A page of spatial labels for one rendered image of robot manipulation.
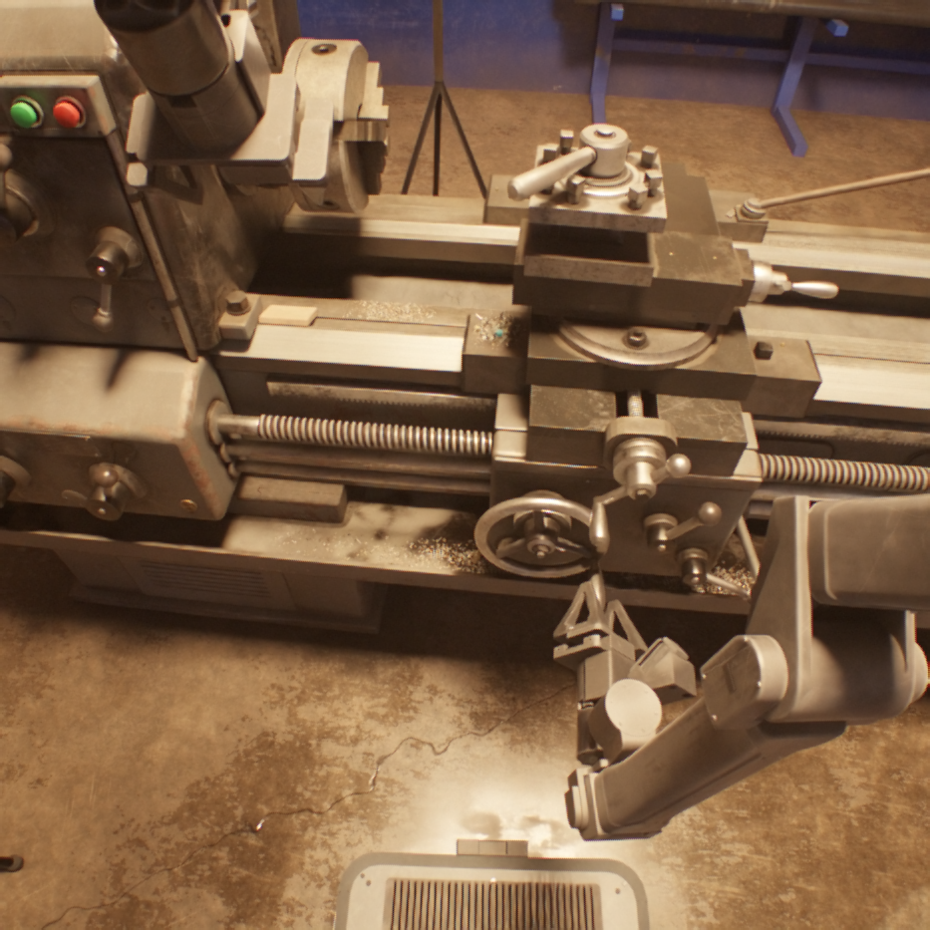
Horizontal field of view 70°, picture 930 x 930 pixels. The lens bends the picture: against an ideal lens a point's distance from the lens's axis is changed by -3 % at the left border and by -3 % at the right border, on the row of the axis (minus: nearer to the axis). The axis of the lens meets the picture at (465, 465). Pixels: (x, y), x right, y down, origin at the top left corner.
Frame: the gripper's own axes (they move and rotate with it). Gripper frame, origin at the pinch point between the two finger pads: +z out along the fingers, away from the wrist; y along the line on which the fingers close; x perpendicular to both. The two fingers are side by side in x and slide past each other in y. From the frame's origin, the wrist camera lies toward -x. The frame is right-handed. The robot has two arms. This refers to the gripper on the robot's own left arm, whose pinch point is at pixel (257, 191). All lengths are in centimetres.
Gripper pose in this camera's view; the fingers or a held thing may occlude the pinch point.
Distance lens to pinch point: 59.3
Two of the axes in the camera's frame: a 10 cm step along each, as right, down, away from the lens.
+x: -0.3, 9.9, -1.7
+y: -10.0, -0.3, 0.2
